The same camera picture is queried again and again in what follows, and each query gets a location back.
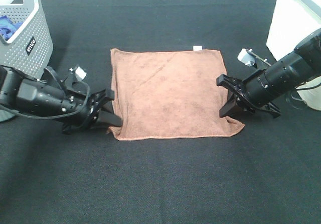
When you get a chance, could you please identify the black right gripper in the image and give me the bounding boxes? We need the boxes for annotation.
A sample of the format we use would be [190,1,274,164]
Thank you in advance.
[216,74,281,118]

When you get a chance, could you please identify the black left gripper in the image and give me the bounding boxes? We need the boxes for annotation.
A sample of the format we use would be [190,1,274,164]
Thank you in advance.
[62,89,122,135]

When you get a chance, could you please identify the brown microfibre towel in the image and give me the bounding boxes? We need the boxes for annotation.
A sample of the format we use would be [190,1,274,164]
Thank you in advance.
[110,48,244,141]

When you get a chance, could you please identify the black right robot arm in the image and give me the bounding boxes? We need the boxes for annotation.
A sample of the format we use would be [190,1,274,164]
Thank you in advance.
[216,29,320,118]

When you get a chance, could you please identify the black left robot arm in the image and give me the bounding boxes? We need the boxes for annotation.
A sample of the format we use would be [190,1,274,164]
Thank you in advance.
[1,65,122,134]

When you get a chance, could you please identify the grey perforated laundry basket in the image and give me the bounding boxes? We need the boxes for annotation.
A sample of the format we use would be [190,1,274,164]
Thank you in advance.
[0,0,54,123]

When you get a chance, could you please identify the white ribbed storage basket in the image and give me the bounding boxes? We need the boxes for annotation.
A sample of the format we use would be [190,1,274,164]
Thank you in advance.
[266,0,321,111]

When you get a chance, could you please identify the blue cloth in basket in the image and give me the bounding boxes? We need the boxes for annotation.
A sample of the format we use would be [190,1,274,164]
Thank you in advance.
[1,16,22,41]

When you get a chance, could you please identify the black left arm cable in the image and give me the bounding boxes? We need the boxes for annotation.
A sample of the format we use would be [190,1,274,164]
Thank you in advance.
[0,79,91,121]

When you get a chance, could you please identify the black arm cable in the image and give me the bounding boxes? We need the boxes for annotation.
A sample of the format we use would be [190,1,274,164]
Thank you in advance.
[284,82,321,106]
[0,79,91,121]

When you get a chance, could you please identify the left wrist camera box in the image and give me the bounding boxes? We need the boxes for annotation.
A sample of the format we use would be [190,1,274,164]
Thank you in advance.
[69,65,87,83]

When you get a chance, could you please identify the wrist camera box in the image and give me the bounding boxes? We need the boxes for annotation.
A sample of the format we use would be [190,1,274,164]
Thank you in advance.
[69,65,87,83]
[237,48,273,70]

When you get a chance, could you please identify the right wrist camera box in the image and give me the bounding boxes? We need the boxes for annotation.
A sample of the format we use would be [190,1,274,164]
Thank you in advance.
[237,48,273,70]

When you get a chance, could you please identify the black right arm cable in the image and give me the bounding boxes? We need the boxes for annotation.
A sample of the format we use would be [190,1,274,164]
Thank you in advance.
[284,82,321,106]

